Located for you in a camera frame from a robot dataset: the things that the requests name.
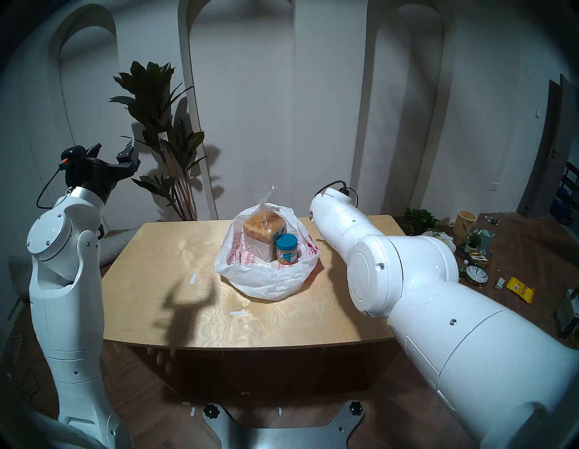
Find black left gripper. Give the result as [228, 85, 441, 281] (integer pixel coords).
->
[60, 140, 141, 204]

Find bread loaf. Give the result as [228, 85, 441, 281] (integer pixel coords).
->
[243, 185, 286, 263]

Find peanut butter jar blue lid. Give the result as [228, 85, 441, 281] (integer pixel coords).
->
[275, 233, 299, 265]

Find white plastic shopping bag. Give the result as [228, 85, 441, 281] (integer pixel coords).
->
[214, 204, 321, 301]

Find tall dark-leaved potted plant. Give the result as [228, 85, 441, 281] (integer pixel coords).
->
[109, 61, 209, 221]

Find small green potted plant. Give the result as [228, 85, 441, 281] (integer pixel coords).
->
[404, 207, 440, 235]

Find white bin with plastic liner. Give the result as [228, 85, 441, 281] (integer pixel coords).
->
[423, 231, 456, 254]

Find beige paper bucket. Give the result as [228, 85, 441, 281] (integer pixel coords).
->
[453, 210, 478, 237]

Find yellow snack packet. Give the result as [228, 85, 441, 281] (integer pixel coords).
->
[506, 277, 535, 304]

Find grey door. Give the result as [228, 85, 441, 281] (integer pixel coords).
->
[517, 75, 579, 219]

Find black shelf rack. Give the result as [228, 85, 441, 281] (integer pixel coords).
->
[550, 162, 579, 213]

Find cardboard box on floor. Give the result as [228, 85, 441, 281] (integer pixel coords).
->
[556, 289, 579, 338]

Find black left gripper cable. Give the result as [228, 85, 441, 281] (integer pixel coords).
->
[36, 167, 67, 210]

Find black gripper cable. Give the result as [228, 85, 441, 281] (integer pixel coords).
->
[36, 167, 67, 210]
[314, 180, 359, 209]

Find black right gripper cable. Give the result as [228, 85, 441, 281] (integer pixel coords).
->
[314, 180, 359, 209]

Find grey metal robot base plate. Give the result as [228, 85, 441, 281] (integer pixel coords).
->
[202, 400, 365, 449]

